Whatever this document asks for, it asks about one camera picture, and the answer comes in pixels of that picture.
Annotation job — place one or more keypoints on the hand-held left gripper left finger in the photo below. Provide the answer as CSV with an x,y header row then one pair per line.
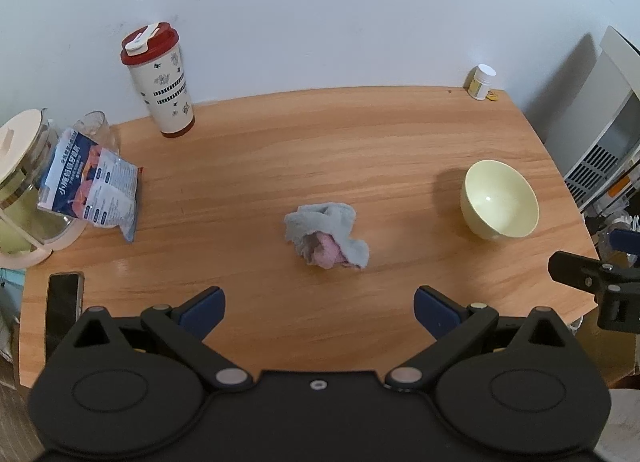
x,y
202,313

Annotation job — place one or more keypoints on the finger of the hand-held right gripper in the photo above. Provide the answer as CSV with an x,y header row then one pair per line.
x,y
625,239
575,269

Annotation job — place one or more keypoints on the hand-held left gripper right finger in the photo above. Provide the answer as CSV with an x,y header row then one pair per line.
x,y
436,313

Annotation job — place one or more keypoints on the pale yellow bowl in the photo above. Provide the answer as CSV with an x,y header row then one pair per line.
x,y
500,202

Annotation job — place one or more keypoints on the grey and pink cloth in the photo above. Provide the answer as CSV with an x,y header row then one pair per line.
x,y
327,237

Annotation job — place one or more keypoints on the black smartphone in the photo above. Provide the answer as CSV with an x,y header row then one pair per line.
x,y
62,307

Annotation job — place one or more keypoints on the white appliance with vents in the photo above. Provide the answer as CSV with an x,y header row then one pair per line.
x,y
610,92

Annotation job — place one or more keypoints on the blue and white snack packet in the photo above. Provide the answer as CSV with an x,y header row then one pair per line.
x,y
105,192

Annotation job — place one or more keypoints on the yellow tape roll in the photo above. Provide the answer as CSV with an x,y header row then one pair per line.
x,y
493,96

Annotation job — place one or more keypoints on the white pill bottle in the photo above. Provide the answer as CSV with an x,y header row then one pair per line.
x,y
480,84

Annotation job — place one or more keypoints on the clear glass cup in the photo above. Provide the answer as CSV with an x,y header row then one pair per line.
x,y
97,124

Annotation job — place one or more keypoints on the white tumbler with red lid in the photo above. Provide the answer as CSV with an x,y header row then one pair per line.
x,y
167,92

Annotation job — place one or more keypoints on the glass pitcher with cream lid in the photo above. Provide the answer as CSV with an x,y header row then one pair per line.
x,y
20,142

